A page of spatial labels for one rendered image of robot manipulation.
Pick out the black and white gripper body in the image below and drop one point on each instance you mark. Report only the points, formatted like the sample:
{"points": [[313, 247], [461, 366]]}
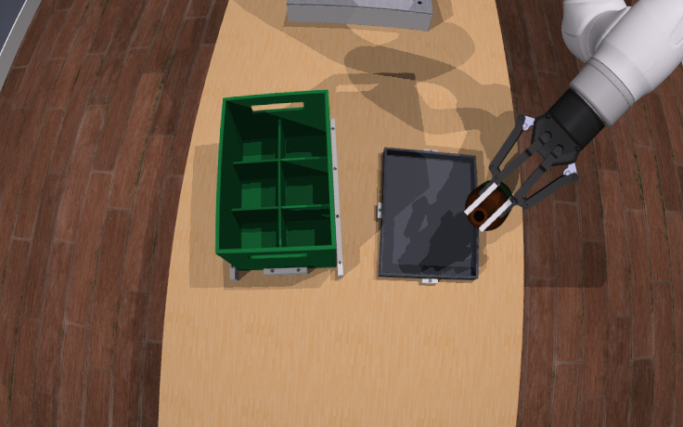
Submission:
{"points": [[579, 123]]}

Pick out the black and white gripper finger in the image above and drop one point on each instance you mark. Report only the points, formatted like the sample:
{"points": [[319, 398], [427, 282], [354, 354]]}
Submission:
{"points": [[522, 123], [569, 176]]}

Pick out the green divided crate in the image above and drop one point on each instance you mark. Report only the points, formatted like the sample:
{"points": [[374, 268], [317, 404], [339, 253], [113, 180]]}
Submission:
{"points": [[247, 178]]}

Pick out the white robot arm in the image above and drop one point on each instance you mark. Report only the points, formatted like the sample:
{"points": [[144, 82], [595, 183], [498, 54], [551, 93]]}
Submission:
{"points": [[636, 48]]}

